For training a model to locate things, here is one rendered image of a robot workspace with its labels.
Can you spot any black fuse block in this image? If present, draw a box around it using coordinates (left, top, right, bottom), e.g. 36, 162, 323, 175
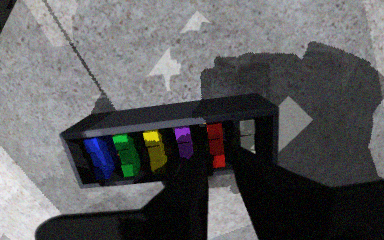
60, 93, 280, 189

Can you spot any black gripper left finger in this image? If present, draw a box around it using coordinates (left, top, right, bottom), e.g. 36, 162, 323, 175
34, 149, 209, 240

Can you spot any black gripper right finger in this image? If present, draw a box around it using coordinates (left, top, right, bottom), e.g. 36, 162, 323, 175
230, 145, 384, 240

